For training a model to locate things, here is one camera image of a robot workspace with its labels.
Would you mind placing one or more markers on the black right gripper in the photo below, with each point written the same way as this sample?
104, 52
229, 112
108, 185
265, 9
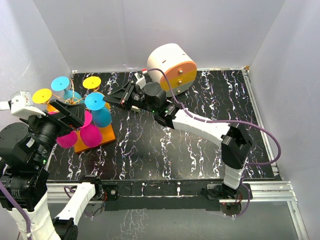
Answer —
121, 96

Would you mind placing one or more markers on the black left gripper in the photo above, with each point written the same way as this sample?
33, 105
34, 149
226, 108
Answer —
74, 113

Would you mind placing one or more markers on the blue wine glass front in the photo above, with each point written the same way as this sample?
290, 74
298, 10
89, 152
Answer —
101, 116

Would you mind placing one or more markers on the blue wine glass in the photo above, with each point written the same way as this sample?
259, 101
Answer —
101, 116
62, 83

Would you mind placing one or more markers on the pink wine glass front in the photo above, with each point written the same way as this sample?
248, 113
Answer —
89, 135

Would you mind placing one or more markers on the pink wine glass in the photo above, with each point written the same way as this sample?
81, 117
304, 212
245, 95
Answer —
89, 135
68, 140

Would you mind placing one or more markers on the yellow wine glass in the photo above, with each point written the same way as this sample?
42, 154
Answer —
43, 97
94, 101

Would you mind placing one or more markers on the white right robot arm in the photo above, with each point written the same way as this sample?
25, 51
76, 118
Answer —
232, 138

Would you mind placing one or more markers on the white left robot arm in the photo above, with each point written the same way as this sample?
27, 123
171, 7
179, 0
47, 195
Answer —
25, 147

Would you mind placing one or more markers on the blue wine glass back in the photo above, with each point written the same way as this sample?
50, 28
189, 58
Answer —
62, 83

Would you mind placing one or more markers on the pink wine glass left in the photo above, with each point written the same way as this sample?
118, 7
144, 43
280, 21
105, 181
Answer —
68, 140

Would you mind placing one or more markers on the orange wooden rack base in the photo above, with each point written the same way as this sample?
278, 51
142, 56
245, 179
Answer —
108, 137

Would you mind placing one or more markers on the white round drawer cabinet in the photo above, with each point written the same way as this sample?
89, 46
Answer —
178, 69

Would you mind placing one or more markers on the gold wire glass rack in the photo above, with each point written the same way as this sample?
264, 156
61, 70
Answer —
72, 87

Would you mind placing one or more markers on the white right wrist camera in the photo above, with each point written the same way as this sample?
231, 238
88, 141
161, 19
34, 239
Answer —
140, 78

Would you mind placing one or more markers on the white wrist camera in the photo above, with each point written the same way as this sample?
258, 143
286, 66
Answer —
21, 105
140, 78

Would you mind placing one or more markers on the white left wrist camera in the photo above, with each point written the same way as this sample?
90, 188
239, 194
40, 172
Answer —
21, 105

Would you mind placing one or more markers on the black front mounting rail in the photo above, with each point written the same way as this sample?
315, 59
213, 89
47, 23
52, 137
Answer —
187, 194

